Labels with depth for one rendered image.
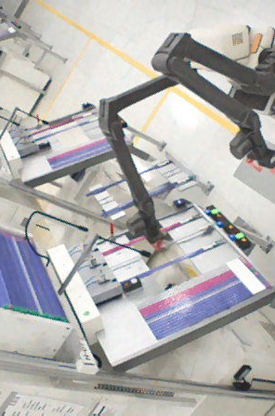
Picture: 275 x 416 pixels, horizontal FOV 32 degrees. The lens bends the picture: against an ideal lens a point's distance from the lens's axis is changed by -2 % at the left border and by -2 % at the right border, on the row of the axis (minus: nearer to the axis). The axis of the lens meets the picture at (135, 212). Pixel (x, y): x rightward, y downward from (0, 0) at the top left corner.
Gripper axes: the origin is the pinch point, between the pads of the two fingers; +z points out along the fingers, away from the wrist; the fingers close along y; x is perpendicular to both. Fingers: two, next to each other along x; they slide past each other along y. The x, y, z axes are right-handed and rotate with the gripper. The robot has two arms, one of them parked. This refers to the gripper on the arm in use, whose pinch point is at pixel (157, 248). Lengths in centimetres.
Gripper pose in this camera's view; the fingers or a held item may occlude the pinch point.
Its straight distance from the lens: 218.7
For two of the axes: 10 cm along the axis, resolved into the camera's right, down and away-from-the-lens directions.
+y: 4.0, 4.7, -7.9
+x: 8.9, -4.2, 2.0
